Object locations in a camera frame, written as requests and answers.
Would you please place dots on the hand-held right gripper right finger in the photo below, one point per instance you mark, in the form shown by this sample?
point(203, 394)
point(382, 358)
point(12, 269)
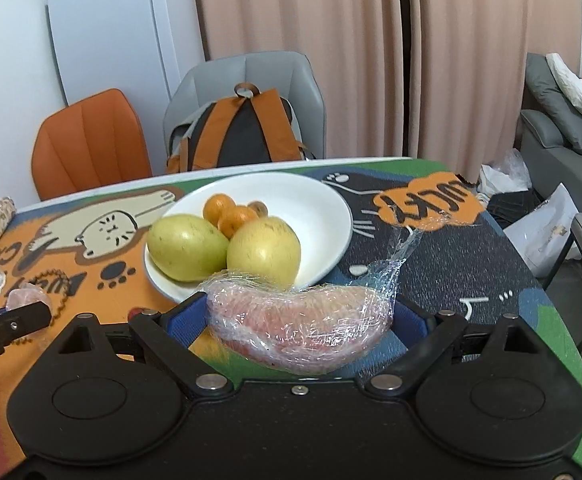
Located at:
point(411, 325)

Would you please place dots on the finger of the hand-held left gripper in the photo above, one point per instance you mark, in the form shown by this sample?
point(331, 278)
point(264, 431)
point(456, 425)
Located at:
point(21, 321)

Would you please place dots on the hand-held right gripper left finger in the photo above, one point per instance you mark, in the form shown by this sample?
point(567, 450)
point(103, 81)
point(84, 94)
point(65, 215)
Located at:
point(186, 320)

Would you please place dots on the small plastic-wrapped pink fruit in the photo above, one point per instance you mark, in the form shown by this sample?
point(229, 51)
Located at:
point(26, 294)

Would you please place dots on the large plastic-wrapped pink fruit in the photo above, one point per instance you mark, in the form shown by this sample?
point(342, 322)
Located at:
point(301, 325)

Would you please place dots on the orange tangerine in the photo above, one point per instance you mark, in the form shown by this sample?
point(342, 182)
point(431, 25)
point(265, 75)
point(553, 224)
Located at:
point(237, 221)
point(218, 207)

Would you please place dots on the brown longan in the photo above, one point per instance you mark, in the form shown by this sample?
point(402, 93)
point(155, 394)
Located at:
point(257, 208)

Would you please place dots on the white ceramic bowl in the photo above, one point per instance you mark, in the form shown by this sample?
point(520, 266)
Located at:
point(301, 205)

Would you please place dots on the yellow-green mango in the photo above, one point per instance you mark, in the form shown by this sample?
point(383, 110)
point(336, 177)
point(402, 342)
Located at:
point(266, 251)
point(186, 249)

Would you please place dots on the dark cloth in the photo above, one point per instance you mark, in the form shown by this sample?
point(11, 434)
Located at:
point(511, 206)

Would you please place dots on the white shopping bag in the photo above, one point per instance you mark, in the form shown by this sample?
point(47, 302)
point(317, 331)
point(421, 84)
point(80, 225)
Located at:
point(546, 232)

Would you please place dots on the crumpled clear plastic bag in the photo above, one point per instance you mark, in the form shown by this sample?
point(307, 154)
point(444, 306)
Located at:
point(506, 172)

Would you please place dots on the orange chair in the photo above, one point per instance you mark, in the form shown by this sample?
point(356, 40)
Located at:
point(91, 145)

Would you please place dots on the orange and black backpack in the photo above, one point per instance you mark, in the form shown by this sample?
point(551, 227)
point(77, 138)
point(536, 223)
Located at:
point(241, 135)

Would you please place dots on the grey sofa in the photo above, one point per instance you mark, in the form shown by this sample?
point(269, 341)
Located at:
point(546, 135)

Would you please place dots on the grey chair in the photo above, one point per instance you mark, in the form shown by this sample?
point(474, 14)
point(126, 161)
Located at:
point(271, 67)

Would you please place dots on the pink curtain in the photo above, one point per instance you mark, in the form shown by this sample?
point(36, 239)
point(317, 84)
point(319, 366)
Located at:
point(496, 60)
point(296, 10)

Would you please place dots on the white pillow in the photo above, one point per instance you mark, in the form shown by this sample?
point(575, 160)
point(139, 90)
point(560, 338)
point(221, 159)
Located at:
point(573, 87)

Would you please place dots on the white refrigerator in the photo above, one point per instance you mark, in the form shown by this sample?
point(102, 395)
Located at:
point(111, 35)

